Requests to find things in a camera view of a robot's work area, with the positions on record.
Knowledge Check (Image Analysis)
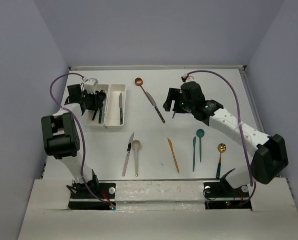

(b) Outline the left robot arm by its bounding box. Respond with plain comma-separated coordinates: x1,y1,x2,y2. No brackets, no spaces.
41,79,106,198

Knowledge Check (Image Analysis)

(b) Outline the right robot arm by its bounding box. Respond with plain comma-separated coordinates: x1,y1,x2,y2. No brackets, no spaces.
163,81,288,196

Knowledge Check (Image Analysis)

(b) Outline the orange plastic knife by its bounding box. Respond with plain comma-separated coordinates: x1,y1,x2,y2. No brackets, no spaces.
167,138,180,173

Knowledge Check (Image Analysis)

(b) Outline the beige plastic spoon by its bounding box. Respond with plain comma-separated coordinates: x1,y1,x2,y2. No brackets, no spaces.
132,140,141,177

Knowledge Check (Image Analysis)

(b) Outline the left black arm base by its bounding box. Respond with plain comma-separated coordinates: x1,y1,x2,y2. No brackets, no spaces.
66,181,116,211

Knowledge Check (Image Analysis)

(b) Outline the gold spoon teal handle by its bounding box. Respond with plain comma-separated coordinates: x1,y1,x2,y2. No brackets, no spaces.
216,143,226,179

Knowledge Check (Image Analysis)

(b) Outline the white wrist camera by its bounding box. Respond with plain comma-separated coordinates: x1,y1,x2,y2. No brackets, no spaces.
181,74,192,83
82,77,98,94

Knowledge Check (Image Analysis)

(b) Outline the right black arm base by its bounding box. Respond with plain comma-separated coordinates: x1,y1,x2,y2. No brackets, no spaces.
202,181,252,210

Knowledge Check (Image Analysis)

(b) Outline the teal plastic spoon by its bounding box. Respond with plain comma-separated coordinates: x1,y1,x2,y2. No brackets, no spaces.
196,128,205,162

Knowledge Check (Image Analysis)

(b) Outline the steel knife pink handle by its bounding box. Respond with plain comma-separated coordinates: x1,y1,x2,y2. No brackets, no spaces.
122,133,135,177

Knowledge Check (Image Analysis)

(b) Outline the white utensil tray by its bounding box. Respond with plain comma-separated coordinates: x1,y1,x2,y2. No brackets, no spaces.
86,84,110,128
104,84,126,130

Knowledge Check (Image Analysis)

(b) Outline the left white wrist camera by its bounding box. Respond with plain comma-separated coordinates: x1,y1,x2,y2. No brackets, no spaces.
82,77,98,94

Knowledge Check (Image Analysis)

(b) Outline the teal plastic knife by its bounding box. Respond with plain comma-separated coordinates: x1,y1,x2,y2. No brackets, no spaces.
192,136,196,172

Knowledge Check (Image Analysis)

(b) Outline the white right utensil tray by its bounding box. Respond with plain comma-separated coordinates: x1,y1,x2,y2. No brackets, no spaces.
104,84,126,130

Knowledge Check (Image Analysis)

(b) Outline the steel knife green handle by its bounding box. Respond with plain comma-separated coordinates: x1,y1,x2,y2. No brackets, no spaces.
119,92,123,125

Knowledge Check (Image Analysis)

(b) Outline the black spoon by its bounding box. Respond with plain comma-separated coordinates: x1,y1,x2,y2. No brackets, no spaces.
92,101,99,120

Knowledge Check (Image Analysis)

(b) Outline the silver spoon green handle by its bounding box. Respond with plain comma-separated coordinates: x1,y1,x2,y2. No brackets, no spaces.
98,107,103,124

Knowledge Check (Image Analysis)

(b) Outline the white left utensil tray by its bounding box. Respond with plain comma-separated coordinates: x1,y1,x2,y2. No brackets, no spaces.
86,84,110,128

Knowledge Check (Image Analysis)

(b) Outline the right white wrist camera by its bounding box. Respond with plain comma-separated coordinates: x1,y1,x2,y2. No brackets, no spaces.
181,74,192,83

